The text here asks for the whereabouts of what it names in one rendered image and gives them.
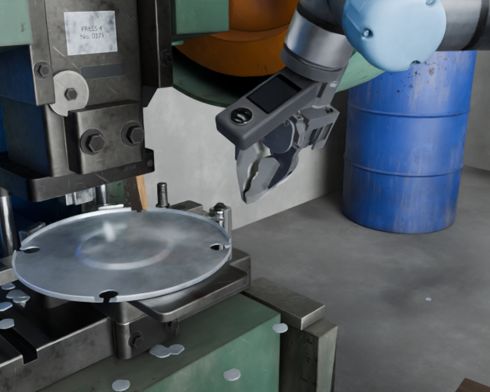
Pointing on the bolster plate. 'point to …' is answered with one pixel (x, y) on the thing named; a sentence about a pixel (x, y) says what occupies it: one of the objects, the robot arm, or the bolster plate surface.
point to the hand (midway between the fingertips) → (245, 196)
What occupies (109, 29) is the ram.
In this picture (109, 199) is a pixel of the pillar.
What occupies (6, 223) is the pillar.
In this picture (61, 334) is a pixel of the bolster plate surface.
